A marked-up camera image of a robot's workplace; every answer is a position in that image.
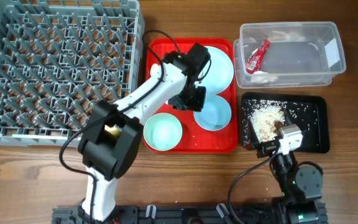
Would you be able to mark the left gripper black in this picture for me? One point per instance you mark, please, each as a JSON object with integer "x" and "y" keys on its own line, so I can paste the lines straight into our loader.
{"x": 197, "y": 104}

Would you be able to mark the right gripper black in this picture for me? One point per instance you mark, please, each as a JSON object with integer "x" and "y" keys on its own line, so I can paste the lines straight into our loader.
{"x": 266, "y": 147}

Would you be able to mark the rice and meat leftovers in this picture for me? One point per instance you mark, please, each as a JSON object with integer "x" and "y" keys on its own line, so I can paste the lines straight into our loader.
{"x": 265, "y": 120}

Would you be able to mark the light blue small bowl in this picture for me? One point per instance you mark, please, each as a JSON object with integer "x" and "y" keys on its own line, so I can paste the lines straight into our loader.
{"x": 215, "y": 115}

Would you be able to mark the green saucer bowl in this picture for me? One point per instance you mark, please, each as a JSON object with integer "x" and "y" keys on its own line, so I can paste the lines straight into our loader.
{"x": 163, "y": 131}

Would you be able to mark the white plastic spoon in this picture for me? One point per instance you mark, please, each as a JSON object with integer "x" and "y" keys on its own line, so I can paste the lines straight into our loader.
{"x": 153, "y": 70}

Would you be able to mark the red snack wrapper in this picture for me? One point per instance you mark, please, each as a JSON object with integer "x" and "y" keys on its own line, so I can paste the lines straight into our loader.
{"x": 254, "y": 62}

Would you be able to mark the yellow plastic cup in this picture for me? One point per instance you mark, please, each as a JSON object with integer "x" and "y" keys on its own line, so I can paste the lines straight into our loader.
{"x": 113, "y": 130}

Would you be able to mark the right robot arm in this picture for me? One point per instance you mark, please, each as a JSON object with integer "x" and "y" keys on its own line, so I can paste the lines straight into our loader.
{"x": 300, "y": 183}

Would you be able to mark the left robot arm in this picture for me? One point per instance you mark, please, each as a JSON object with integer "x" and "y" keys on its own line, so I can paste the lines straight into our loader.
{"x": 111, "y": 138}

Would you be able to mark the black plastic waste tray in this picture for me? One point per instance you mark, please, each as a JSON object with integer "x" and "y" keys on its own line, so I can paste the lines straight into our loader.
{"x": 308, "y": 112}

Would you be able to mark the clear plastic waste bin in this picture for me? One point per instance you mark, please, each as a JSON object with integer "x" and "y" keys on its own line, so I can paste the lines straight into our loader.
{"x": 300, "y": 54}

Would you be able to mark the grey plastic dishwasher rack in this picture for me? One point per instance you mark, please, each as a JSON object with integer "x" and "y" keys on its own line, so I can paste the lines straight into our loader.
{"x": 58, "y": 59}

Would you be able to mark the large light blue plate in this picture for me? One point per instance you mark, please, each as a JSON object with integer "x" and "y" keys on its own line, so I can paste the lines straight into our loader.
{"x": 220, "y": 73}

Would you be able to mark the red plastic serving tray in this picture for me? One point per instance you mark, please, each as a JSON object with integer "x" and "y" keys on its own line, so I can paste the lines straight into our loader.
{"x": 196, "y": 140}

